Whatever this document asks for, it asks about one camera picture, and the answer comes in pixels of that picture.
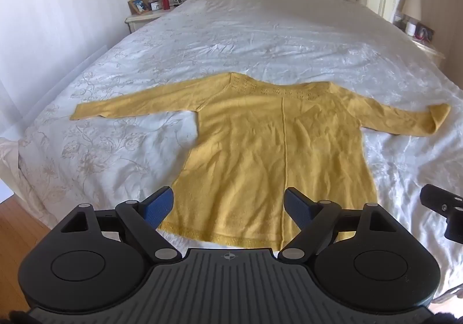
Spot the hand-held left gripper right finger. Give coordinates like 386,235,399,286
277,186,394,263

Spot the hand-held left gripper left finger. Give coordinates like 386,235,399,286
61,186,183,264

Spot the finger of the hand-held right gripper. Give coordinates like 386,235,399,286
420,184,463,240

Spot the yellow knit sweater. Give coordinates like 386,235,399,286
70,72,451,250

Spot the cream nightstand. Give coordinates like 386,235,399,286
394,19,447,68
125,5,181,34

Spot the wooden photo frame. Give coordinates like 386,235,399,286
127,0,149,15

